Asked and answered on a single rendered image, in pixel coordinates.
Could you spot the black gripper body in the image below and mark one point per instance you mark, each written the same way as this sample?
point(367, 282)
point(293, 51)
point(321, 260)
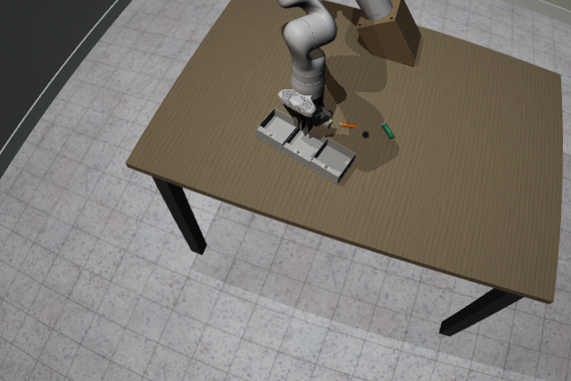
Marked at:
point(318, 102)

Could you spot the green battery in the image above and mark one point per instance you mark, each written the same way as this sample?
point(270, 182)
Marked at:
point(387, 130)

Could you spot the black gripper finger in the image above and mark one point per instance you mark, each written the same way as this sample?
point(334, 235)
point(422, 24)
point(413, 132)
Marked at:
point(316, 121)
point(301, 118)

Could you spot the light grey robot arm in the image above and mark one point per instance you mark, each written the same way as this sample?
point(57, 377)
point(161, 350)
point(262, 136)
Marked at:
point(310, 32)

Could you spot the grey three-compartment bin rack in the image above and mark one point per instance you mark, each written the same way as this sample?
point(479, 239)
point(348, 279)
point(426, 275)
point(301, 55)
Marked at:
point(310, 149)

